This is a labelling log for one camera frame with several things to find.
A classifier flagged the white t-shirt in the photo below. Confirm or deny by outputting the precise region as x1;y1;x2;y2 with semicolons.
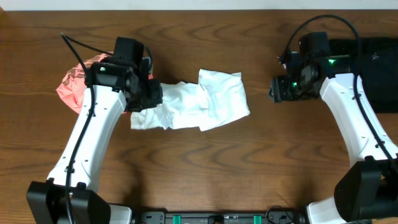
131;69;250;131

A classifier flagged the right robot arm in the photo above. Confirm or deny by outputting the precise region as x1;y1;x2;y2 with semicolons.
269;32;397;223

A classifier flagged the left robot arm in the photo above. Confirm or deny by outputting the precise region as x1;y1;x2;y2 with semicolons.
27;37;162;223

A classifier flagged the black fabric container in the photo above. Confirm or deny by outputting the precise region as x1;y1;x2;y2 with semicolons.
328;37;397;113

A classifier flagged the pink printed t-shirt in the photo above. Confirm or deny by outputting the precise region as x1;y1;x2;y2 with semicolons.
56;52;155;115

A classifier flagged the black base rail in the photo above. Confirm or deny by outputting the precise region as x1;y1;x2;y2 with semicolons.
132;205;308;224

